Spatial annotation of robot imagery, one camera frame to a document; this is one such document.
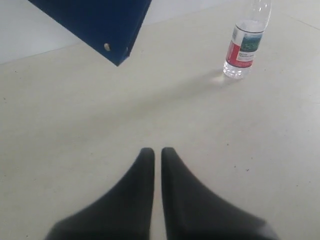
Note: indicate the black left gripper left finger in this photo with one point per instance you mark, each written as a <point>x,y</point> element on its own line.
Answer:
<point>123,213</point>

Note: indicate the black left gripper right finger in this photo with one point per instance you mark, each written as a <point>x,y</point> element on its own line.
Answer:
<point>193,212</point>

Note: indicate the clear plastic water bottle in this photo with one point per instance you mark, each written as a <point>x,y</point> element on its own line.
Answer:
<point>246,38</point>

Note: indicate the blue ring binder notebook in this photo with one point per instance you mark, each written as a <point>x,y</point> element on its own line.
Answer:
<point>110,27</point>

